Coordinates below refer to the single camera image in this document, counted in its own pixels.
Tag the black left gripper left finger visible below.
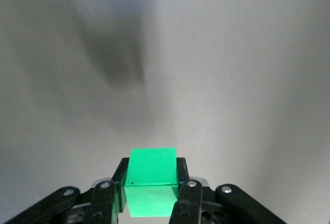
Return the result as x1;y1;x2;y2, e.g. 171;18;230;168
5;157;131;224

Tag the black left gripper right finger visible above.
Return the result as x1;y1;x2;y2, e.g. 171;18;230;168
169;157;287;224

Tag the green cube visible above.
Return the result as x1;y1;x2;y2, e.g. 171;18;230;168
112;147;180;218

